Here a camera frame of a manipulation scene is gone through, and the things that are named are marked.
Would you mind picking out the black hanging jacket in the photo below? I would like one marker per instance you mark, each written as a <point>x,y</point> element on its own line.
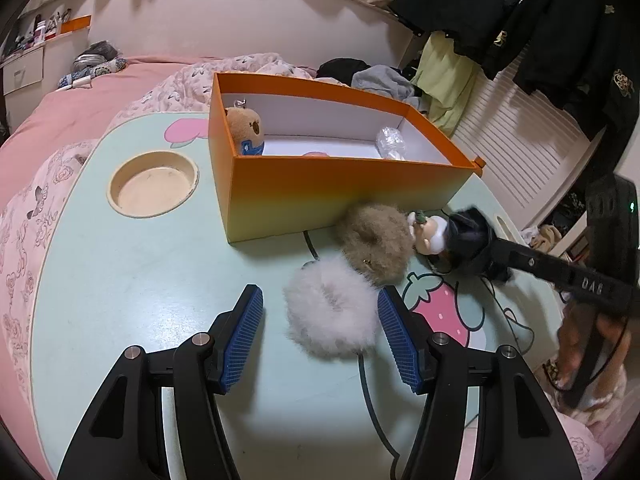
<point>450,0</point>

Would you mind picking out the green cartoon lap table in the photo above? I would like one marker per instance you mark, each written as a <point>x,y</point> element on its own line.
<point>150,270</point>

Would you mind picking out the bubble-wrapped small item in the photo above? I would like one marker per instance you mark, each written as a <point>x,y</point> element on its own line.
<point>390,141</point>

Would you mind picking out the person's right hand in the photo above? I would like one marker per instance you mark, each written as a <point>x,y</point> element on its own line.
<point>612,340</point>

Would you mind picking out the cluster of small bottles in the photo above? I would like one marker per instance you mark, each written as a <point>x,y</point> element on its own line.
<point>37,30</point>

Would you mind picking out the white drawer nightstand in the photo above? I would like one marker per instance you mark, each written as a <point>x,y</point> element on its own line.
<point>22,72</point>

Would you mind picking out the brown furry scrunchie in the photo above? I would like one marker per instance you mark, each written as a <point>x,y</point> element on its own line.
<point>390,260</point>

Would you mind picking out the white slatted panel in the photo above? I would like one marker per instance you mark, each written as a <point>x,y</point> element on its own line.
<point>525,150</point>

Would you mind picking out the white furry scrunchie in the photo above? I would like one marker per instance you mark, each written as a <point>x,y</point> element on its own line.
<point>320,325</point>

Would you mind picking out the pink bed sheet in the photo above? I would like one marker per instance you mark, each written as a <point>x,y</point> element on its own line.
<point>75,110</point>

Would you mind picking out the grey knit cloth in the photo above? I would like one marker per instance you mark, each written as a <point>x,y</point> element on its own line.
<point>97,52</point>

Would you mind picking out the person's right forearm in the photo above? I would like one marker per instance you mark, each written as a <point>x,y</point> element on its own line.
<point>602,392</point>

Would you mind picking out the black crumpled garment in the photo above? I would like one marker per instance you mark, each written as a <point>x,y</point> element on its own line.
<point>342,70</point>

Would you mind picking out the orange cardboard box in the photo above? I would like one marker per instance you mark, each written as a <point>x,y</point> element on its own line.
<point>300,195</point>

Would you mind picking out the beige cloth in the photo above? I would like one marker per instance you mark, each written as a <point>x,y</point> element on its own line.
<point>546,237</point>

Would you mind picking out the pink translucent round item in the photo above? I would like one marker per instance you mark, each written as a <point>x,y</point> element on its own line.
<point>315,154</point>

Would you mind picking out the black satin lace-trimmed cloth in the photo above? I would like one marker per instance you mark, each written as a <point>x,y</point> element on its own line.
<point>467,240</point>

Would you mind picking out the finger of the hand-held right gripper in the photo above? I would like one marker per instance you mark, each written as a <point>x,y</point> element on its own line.
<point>525,259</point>

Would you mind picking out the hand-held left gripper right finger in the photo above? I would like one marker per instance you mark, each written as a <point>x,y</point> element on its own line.
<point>400,345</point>

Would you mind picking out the yellow-green hanging garment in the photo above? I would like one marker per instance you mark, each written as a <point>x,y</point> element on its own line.
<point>445,80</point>

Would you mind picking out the grey crumpled garment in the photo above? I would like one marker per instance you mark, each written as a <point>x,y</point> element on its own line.
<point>382,85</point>

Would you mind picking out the brown capybara plush toy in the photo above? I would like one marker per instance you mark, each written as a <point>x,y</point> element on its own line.
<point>245,127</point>

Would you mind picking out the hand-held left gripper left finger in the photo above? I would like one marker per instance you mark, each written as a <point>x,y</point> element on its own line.
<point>245,335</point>

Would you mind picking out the blue patterned pillow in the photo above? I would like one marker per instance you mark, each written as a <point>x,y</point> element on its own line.
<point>95,72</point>

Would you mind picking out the black jacket with gold emblem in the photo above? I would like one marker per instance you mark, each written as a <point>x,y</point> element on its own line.
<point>575,35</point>

